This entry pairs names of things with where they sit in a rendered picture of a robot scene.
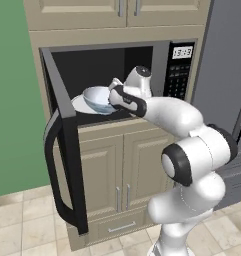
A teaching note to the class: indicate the beige cupboard door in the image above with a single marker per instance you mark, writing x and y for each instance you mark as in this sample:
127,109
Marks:
75,13
100,170
145,166
172,11

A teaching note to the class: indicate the white round plate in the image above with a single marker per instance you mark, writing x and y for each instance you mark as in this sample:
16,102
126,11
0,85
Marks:
78,103

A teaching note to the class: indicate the beige drawer front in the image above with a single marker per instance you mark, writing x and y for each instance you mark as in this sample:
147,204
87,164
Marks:
102,233

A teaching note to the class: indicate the beige lower cupboard door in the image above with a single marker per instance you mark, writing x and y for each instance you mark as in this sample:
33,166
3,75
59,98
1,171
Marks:
100,170
145,166

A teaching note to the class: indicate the beige upper cupboard door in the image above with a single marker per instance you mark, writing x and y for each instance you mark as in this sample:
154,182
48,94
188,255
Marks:
172,11
75,13

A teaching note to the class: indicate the black microwave door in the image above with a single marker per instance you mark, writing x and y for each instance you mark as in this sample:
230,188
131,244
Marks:
63,100

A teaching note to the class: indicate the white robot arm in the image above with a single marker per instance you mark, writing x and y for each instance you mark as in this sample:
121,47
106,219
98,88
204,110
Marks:
188,150

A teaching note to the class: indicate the white bowl with blue inside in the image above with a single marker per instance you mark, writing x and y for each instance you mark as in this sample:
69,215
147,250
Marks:
96,97

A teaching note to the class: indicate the beige cupboard frame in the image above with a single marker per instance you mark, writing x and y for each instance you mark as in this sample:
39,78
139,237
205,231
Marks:
118,35

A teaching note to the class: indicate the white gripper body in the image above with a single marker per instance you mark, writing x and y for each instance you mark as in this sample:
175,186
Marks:
115,83

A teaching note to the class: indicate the grey fridge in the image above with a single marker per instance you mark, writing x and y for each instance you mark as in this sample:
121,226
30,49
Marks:
222,60

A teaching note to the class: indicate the black built-in microwave oven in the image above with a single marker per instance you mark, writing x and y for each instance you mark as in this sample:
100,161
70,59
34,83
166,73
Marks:
178,66

